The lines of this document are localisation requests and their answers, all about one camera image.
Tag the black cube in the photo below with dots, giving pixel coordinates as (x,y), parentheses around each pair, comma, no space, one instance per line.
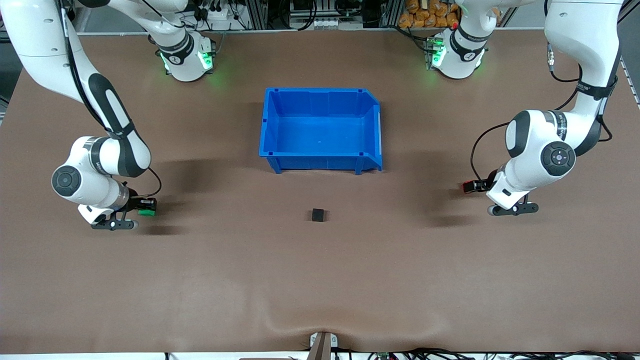
(318,215)

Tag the white power strip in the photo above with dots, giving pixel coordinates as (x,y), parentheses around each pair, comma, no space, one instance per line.
(217,14)

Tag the blue plastic storage bin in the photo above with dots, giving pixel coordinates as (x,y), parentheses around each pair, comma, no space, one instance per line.
(320,132)

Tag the brown table cover mat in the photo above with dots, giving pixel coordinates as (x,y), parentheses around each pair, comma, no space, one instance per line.
(250,280)

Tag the red cube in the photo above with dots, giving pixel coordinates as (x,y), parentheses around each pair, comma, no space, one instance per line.
(466,189)

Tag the orange packaged goods pile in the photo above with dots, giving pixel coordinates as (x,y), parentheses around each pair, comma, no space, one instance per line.
(427,15)

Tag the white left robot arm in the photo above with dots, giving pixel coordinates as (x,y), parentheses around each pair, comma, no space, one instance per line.
(585,30)

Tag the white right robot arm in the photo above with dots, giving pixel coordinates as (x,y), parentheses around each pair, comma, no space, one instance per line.
(35,30)

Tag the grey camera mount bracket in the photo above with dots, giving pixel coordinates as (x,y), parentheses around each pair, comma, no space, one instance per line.
(322,345)

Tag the green cube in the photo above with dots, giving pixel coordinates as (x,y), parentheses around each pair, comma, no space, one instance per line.
(146,213)

